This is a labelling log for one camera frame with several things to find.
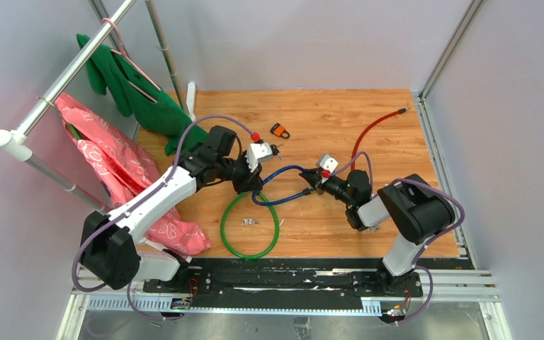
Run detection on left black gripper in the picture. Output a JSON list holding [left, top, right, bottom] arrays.
[[217, 151, 264, 196]]

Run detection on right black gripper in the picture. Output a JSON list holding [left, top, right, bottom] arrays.
[[300, 167, 356, 207]]

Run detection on green cable lock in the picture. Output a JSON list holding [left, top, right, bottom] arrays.
[[220, 193, 281, 261]]

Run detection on blue cable lock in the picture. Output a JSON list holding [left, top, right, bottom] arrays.
[[250, 164, 315, 207]]

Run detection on small silver cable keys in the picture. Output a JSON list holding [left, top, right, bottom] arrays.
[[242, 218, 259, 225]]

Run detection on orange black padlock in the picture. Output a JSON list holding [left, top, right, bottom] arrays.
[[270, 123, 290, 140]]

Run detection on black padlock keys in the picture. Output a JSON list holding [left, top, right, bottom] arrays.
[[270, 144, 283, 160]]

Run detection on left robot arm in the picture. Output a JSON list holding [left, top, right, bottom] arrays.
[[75, 125, 273, 293]]

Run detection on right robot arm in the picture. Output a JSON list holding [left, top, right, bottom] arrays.
[[300, 169, 465, 296]]

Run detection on pink patterned garment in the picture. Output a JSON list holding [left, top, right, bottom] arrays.
[[55, 93, 212, 256]]

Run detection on green cloth garment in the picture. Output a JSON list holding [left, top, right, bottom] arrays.
[[86, 45, 193, 156]]

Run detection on white metal clothes rack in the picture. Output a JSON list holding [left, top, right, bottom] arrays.
[[0, 0, 197, 213]]

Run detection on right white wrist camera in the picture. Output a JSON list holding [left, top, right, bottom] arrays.
[[316, 154, 339, 173]]

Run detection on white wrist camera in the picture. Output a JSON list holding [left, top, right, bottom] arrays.
[[316, 154, 339, 173], [246, 142, 273, 172]]

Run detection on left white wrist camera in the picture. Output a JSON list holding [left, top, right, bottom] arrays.
[[246, 142, 273, 172]]

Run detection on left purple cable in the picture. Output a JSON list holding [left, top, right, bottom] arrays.
[[71, 115, 261, 322]]

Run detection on purple cable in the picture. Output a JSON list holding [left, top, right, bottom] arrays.
[[321, 151, 466, 324], [71, 115, 261, 322]]

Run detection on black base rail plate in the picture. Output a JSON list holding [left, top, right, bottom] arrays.
[[131, 258, 423, 312]]

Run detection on red cable lock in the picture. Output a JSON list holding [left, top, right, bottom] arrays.
[[349, 107, 412, 172]]

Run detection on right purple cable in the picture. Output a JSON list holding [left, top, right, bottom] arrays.
[[321, 151, 466, 324]]

